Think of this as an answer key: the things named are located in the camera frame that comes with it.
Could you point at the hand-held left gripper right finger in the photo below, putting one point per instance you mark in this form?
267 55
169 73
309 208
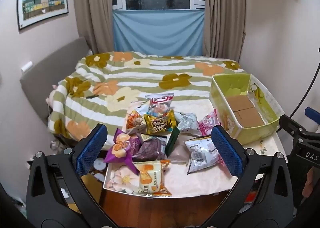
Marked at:
226 150

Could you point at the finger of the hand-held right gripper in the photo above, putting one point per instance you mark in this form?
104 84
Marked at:
312 114
290 124

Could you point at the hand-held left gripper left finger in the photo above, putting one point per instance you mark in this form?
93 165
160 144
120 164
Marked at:
91 150

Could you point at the silver-white snack packet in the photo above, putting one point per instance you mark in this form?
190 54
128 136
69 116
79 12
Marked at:
200 151

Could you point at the purple snack packet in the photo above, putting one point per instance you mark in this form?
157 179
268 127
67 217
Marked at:
120 147

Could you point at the green cardboard box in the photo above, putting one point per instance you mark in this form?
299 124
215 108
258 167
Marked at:
250 132

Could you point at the pink snack packet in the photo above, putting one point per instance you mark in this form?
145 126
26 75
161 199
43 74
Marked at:
206 122

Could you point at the grey-white snack packet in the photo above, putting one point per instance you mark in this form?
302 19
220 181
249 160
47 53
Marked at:
187 122

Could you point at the orange snack packet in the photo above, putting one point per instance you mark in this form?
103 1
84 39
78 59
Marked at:
135 121

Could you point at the dark green snack packet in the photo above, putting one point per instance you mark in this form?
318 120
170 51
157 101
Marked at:
172 141

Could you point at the clear purple bread packet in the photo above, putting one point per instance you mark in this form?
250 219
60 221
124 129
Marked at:
151 149

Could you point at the orange-white cake packet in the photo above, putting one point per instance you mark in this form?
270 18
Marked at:
150 178

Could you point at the yellow-brown snack packet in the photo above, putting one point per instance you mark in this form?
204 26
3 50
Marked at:
160 122

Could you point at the clear red-label candy bag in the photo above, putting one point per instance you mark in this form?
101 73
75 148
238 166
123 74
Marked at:
160 104

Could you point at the person's right hand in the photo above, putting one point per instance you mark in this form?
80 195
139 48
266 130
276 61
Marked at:
308 183

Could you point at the black lamp pole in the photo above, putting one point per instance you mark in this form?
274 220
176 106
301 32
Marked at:
300 102

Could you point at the white floral table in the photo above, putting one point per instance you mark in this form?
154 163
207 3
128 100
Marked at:
180 183

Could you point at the pale pink bedding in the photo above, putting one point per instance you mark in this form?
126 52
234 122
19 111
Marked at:
52 95

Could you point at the striped floral blanket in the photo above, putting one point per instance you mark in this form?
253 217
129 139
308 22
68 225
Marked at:
140 75

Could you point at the grey bed headboard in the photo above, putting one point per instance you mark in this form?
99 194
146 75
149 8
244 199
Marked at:
45 67

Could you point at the beige curtain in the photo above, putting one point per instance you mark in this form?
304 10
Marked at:
223 12
93 7

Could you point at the light blue cloth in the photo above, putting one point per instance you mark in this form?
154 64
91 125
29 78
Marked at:
157 32

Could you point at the framed houses picture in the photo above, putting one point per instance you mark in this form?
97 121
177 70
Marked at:
42 2

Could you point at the white wall device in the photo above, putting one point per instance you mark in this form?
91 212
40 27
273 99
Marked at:
26 66

